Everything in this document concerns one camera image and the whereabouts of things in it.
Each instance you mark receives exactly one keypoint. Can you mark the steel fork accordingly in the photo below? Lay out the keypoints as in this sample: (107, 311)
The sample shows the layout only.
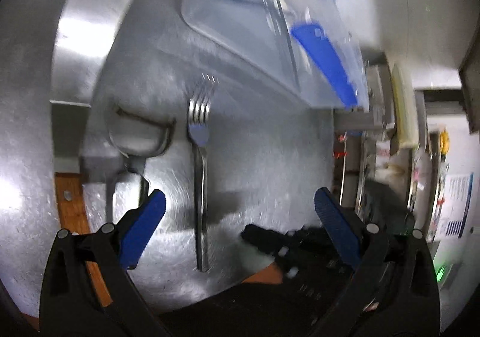
(198, 133)

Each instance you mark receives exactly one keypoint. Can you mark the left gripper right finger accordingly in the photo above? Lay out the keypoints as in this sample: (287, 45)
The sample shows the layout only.
(393, 290)

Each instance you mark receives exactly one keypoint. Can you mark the clear plastic bin blue handles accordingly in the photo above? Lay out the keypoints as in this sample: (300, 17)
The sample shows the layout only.
(301, 48)

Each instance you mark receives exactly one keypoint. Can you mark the yellowish cutting board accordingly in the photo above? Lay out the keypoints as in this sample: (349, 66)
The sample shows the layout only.
(406, 119)

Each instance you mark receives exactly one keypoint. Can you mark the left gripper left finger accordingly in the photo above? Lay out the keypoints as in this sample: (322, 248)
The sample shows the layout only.
(86, 289)

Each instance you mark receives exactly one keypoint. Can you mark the steel spoon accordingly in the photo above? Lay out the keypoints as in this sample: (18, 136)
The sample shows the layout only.
(137, 138)

